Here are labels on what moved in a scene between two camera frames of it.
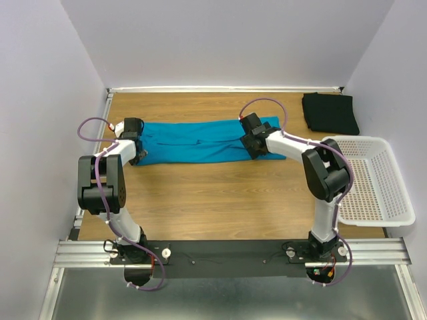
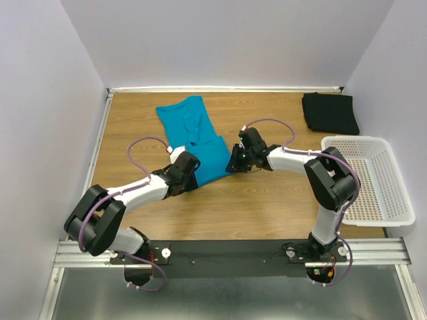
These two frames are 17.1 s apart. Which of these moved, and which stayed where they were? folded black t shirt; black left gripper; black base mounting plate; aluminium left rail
Moved: black left gripper
Stayed: aluminium left rail; folded black t shirt; black base mounting plate
